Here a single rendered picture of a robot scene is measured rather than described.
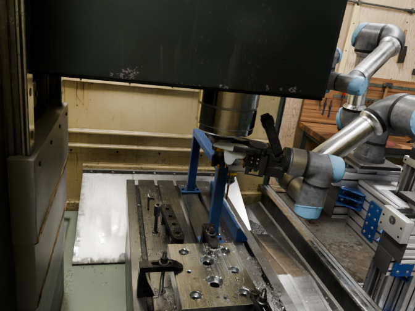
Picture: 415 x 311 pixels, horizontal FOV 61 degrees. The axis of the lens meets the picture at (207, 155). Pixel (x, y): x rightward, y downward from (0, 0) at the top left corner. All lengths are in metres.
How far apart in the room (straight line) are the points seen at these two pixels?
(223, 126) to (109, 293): 0.95
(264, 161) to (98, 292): 0.94
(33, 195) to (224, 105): 0.46
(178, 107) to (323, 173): 1.14
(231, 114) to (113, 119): 1.17
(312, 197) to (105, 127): 1.26
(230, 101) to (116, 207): 1.18
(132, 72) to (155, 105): 1.19
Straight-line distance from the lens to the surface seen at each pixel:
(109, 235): 1.81
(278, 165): 0.99
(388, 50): 1.74
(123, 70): 0.76
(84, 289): 1.62
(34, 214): 0.76
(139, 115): 1.95
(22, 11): 0.68
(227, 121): 0.87
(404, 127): 1.16
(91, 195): 1.95
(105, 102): 1.94
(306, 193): 1.03
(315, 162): 0.99
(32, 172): 0.72
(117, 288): 1.61
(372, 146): 1.92
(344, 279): 1.61
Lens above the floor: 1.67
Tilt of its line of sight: 19 degrees down
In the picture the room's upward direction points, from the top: 8 degrees clockwise
